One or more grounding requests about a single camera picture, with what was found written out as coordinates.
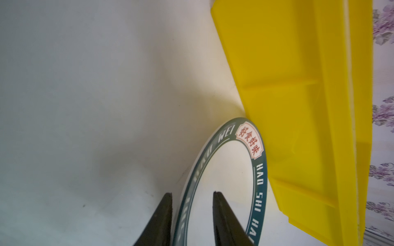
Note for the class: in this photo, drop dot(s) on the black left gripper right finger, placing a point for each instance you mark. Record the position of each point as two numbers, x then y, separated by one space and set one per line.
227 229

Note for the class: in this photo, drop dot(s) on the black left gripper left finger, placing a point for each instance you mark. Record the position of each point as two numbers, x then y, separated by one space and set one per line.
158 230

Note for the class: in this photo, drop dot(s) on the green rim lettered plate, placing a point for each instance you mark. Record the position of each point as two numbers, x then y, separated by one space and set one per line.
233 161

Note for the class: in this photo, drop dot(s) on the yellow plastic bin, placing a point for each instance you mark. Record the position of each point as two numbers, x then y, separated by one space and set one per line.
303 70

